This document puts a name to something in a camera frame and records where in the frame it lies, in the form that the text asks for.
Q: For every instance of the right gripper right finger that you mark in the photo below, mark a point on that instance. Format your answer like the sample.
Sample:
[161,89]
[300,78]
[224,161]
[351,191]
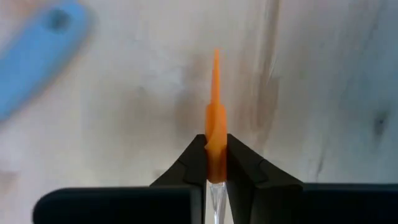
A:
[295,205]

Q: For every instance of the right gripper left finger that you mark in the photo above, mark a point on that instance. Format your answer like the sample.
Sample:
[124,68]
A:
[140,205]

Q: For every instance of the grey silicone spoon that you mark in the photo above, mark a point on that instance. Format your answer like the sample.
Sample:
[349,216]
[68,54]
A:
[37,59]

